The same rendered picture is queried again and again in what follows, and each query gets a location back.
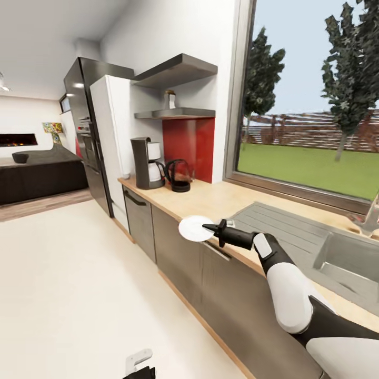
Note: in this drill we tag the bottle of coffee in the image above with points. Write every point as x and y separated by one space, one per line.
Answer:
170 99

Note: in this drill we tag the electric kettle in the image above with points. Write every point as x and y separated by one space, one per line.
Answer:
178 175

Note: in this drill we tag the drop in sink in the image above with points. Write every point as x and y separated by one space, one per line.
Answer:
345 263

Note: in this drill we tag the saucer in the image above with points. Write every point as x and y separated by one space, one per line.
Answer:
191 228

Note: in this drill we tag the fixed window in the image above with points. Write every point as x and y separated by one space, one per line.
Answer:
64 104
303 102

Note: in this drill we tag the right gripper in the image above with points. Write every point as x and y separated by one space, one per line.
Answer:
224 233

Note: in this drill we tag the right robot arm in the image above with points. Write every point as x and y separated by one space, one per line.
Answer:
343 349

